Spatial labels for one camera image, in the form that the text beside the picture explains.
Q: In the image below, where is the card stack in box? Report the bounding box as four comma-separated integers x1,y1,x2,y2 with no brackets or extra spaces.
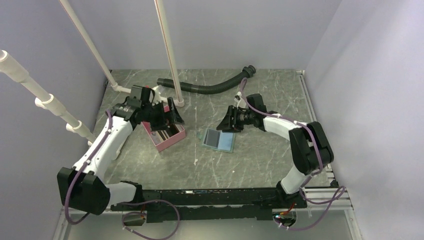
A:
150,126,179,145

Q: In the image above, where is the aluminium frame rail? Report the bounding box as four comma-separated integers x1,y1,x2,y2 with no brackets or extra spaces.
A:
68,187,349,215

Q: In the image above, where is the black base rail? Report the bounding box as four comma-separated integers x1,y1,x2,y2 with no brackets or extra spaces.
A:
110,186,307,223

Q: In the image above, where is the black corrugated hose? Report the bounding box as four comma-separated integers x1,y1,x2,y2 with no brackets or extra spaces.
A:
156,65,257,96

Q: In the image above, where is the mint green card holder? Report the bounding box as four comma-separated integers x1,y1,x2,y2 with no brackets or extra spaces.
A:
197,128,236,153

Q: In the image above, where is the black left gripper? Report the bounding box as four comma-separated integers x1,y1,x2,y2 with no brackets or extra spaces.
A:
141,97,184,132

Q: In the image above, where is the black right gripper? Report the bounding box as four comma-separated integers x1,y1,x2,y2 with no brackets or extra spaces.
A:
216,105,255,133

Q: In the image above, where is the white PVC pipe with fittings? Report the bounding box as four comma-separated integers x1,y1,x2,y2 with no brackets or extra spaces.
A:
0,50,96,146

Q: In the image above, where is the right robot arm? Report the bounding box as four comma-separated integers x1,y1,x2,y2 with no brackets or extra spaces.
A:
216,93,334,208

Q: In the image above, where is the pink card box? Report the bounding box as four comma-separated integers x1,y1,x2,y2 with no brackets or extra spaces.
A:
142,104,186,152

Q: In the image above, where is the white PVC pipe frame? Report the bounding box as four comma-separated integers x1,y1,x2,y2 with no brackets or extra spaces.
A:
59,0,185,107

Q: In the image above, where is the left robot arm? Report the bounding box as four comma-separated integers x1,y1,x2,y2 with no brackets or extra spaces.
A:
57,85,185,215

